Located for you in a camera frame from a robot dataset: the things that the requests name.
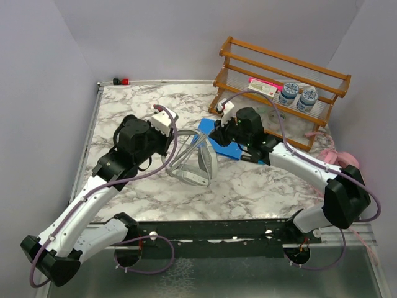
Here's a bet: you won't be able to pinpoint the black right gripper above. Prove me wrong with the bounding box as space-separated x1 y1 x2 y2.
210 113 251 147

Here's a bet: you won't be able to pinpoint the grey white headphones with cable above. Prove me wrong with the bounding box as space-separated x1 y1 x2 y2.
165 129 218 187

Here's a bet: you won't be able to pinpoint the pink headphones with cable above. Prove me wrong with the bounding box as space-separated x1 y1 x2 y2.
305 132 379 266

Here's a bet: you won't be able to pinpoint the black headphones with cable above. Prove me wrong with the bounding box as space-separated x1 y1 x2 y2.
112 115 132 145

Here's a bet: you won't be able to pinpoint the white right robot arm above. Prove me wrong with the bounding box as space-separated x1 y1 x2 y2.
210 102 370 243

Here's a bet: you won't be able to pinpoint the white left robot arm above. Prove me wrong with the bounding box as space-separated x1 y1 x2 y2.
20 109 178 289

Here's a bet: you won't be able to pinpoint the blue plastic board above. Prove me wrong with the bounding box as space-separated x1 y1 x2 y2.
198 118 242 160

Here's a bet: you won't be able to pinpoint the blue black marker pen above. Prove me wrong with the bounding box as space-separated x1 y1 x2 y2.
240 155 265 165

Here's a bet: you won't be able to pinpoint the white green cardboard box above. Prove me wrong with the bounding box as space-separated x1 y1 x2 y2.
248 79 277 98

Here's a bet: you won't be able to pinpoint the red black emergency button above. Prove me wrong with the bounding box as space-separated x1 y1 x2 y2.
112 78 130 86

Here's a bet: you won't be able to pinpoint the wooden two-tier rack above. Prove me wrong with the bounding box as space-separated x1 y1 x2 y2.
208 37 352 151

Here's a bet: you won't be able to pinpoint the blue white jar left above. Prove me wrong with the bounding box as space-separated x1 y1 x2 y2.
279 82 300 106

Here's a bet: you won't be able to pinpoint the blue white jar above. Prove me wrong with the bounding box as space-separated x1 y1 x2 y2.
297 88 319 112
279 82 300 106

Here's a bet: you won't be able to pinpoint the blue white jar right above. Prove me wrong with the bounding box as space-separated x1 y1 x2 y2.
297 88 319 112

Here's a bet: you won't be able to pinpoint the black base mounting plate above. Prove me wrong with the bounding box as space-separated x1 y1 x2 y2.
100 217 323 259

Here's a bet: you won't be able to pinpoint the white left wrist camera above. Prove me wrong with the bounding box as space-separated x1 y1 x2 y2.
149 105 172 137

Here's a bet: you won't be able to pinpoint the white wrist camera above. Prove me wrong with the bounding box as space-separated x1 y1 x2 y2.
149 105 172 137
215 98 235 127

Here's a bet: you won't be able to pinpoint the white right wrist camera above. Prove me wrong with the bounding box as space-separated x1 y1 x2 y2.
215 98 235 127

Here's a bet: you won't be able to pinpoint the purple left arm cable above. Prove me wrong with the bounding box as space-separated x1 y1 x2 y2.
28 105 179 288

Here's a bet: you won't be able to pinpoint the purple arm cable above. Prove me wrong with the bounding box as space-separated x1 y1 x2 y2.
28 105 179 288
221 90 383 271

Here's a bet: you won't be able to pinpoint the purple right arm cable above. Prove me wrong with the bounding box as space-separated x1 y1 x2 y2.
221 90 383 271

